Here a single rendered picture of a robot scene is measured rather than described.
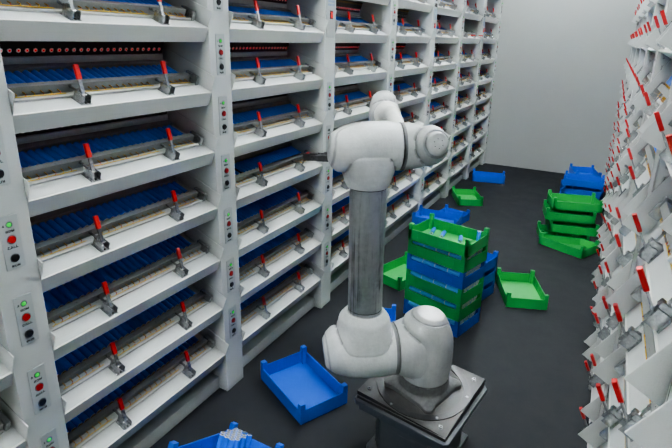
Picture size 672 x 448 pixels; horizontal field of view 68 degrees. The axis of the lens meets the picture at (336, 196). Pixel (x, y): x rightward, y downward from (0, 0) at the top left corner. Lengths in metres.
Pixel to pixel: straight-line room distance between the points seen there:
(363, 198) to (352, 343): 0.42
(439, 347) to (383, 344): 0.16
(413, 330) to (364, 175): 0.49
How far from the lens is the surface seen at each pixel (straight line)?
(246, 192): 1.84
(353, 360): 1.50
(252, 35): 1.79
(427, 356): 1.55
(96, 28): 1.37
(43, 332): 1.40
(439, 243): 2.25
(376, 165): 1.30
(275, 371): 2.12
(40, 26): 1.29
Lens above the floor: 1.28
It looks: 18 degrees down
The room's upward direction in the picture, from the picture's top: 1 degrees clockwise
